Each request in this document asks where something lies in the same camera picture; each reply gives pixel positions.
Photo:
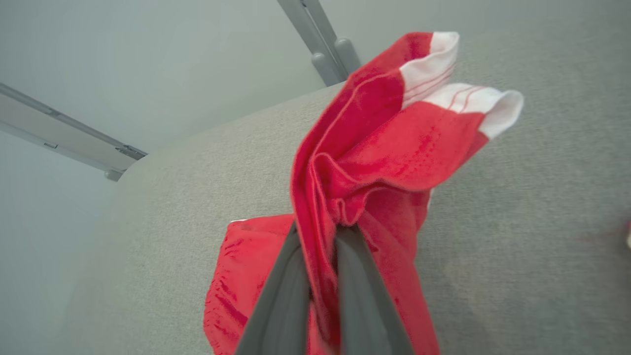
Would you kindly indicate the small metal floor bracket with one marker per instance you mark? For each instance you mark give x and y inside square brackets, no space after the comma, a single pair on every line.
[113,175]

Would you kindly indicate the grey fabric sofa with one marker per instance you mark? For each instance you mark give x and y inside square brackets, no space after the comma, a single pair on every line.
[517,246]

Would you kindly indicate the grey partition base rail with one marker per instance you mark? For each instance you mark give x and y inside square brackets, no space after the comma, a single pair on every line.
[59,135]

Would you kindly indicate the red shorts with white stripe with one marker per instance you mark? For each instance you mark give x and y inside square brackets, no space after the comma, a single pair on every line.
[236,286]

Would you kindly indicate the red basketball jersey white trim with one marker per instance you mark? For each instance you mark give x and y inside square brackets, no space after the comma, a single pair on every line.
[384,148]

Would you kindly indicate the grey partition post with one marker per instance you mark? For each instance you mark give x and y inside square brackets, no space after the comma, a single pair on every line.
[315,34]

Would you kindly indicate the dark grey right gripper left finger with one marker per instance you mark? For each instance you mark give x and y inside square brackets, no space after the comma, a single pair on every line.
[283,315]

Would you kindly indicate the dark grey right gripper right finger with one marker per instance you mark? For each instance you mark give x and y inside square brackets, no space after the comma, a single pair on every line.
[365,315]

